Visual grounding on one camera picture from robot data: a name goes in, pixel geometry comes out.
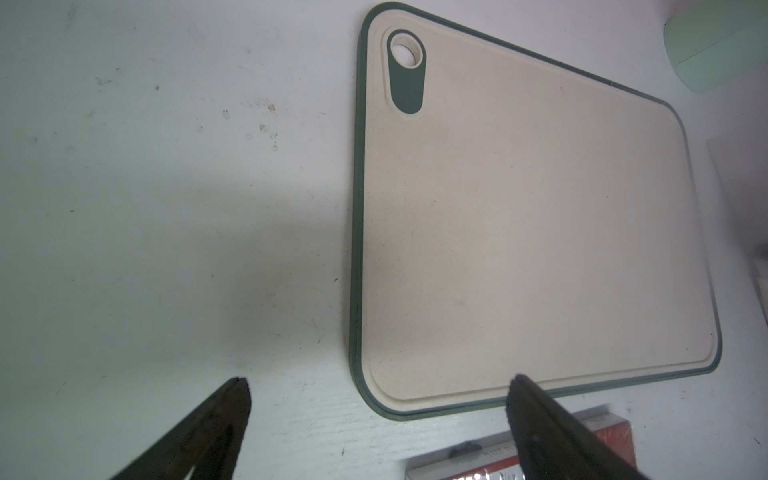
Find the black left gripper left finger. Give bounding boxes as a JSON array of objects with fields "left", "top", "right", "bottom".
[{"left": 114, "top": 377, "right": 251, "bottom": 479}]

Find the red rectangular box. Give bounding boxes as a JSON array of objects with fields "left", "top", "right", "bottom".
[{"left": 404, "top": 405, "right": 636, "bottom": 480}]

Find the beige green-rimmed cutting board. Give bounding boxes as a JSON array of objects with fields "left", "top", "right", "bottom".
[{"left": 348, "top": 2, "right": 722, "bottom": 421}]

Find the mint green pencil cup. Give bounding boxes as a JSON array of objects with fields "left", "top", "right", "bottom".
[{"left": 663, "top": 0, "right": 767, "bottom": 92}]

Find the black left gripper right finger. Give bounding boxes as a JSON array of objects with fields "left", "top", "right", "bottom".
[{"left": 506, "top": 374, "right": 645, "bottom": 480}]

